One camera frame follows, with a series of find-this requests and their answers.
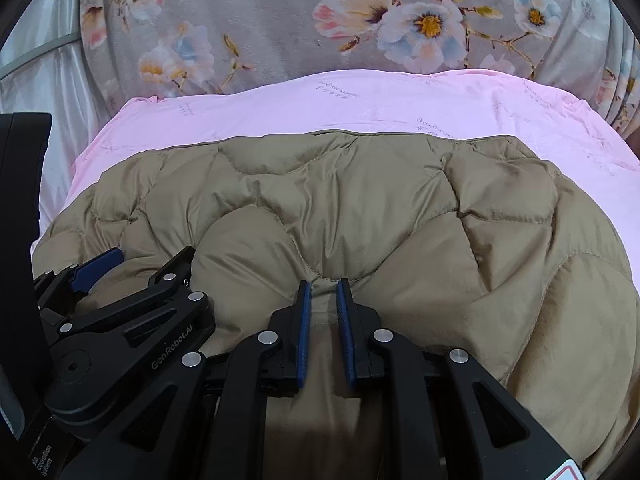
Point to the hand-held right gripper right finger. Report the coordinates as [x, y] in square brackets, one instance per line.
[344, 335]

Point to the grey metal rail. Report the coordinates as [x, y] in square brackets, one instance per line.
[30, 57]

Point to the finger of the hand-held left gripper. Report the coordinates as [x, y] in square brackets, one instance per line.
[160, 277]
[95, 270]

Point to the white curtain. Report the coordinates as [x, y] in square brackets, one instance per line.
[45, 125]

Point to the olive quilted jacket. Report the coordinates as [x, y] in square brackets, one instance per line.
[400, 220]

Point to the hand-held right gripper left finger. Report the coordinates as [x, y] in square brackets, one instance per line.
[303, 335]

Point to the pink bed sheet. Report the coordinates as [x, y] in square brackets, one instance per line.
[350, 105]

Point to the grey floral quilt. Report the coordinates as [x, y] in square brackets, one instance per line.
[260, 25]

